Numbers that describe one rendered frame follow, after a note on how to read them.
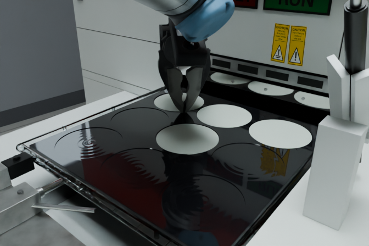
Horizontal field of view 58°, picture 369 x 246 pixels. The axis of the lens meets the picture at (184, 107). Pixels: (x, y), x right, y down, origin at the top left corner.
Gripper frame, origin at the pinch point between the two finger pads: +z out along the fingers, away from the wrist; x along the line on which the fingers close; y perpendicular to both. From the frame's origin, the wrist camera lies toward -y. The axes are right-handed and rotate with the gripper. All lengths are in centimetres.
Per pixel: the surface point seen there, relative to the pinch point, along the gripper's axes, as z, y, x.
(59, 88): 74, 220, 69
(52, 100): 82, 216, 75
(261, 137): 1.3, -10.7, -10.6
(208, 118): 1.3, -2.4, -4.0
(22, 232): 3.3, -23.7, 22.4
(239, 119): 1.3, -4.0, -9.2
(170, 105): 1.2, 4.4, 2.0
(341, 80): -17.2, -35.9, -4.5
